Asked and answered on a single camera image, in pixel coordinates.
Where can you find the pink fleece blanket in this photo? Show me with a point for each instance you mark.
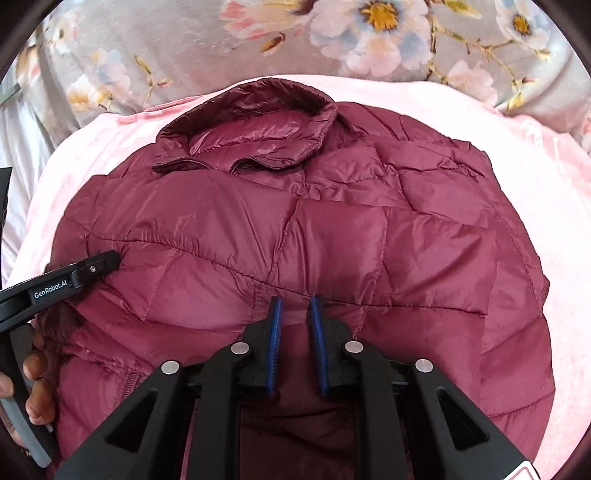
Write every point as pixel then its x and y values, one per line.
pixel 531 152

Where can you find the person's left hand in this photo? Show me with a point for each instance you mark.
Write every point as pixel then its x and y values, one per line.
pixel 40 392

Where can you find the maroon quilted down jacket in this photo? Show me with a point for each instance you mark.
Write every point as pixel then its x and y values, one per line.
pixel 323 230

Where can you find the grey floral bed sheet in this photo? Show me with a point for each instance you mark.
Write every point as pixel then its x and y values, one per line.
pixel 207 41

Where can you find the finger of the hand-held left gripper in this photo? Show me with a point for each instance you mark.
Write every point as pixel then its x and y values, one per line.
pixel 102 265

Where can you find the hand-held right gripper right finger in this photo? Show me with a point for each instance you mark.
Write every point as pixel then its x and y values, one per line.
pixel 316 328

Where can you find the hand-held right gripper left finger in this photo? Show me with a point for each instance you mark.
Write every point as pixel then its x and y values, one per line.
pixel 276 328

